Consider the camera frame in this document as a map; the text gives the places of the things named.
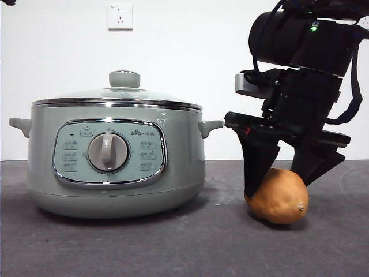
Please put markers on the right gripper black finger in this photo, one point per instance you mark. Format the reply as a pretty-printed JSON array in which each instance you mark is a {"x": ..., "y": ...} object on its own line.
[
  {"x": 317, "y": 164},
  {"x": 255, "y": 164}
]

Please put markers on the brown potato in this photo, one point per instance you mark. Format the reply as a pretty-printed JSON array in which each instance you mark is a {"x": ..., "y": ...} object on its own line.
[{"x": 279, "y": 202}]

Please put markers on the glass lid with green knob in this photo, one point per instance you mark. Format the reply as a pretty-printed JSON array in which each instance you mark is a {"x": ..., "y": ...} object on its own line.
[{"x": 124, "y": 79}]

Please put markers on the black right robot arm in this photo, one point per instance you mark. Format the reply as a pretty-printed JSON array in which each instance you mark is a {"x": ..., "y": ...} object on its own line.
[{"x": 288, "y": 37}]

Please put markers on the pale green electric cooking pot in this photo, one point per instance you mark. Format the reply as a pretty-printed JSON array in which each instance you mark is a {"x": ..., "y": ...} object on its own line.
[{"x": 184, "y": 150}]

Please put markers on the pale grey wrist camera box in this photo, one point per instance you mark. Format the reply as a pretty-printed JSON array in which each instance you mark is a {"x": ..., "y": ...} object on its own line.
[{"x": 245, "y": 85}]

